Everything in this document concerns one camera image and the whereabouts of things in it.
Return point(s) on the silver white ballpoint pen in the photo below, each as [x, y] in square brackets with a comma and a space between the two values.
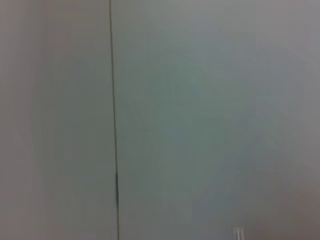
[238, 233]

